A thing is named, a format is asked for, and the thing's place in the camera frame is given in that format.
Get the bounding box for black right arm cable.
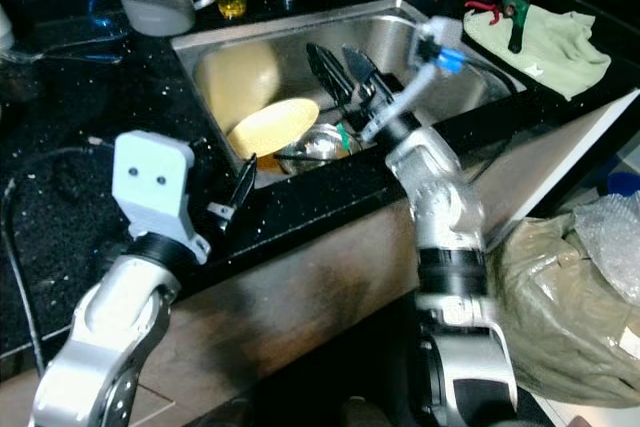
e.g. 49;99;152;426
450;47;521;88

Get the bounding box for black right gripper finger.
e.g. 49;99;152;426
342;44;396;98
305;42;361;116

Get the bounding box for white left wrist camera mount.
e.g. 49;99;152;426
110;130;211;266

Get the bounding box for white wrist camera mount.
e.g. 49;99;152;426
358;15;466;143
110;130;211;266

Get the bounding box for black floor mat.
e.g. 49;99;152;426
220;327;431;427

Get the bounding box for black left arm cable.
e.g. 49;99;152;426
3;137;121;388

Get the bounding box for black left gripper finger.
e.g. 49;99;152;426
232;154;258;213

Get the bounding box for red handled scissors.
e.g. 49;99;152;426
465;0;509;23

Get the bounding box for stainless steel sink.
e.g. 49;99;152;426
170;0;526;191

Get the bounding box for blue round lid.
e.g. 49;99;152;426
605;169;640;198

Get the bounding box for clear bubble wrap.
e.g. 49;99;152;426
565;192;640;293

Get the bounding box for olive green sack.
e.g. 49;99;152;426
490;209;640;418

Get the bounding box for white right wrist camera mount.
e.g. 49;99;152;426
358;15;466;143

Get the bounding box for shiny steel bowl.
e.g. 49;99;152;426
275;122;356;176

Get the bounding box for pale green cloth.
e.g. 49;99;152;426
463;2;613;101

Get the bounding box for white cabinet end panel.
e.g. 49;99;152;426
480;89;640;248

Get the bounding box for steel fork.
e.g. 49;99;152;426
15;42;136;66

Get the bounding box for green black handled tool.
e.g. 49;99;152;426
503;0;531;53

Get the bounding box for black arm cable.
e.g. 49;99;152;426
450;47;521;88
3;137;121;388

